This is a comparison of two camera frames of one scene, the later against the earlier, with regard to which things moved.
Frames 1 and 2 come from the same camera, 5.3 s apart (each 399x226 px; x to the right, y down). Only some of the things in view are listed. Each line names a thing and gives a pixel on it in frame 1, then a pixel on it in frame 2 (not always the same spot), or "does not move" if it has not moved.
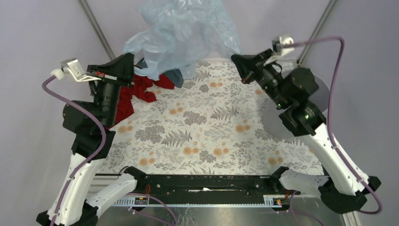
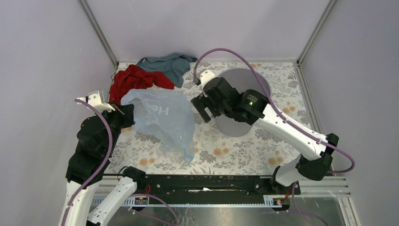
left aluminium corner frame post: [84, 6] does not move
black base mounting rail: [155, 185] does not move
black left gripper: [123, 68] -> [126, 111]
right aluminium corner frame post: [316, 31] does not move
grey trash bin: [273, 124] -> [243, 79]
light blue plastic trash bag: [181, 35] -> [167, 116]
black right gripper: [245, 65] -> [200, 102]
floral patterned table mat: [213, 123] does not move
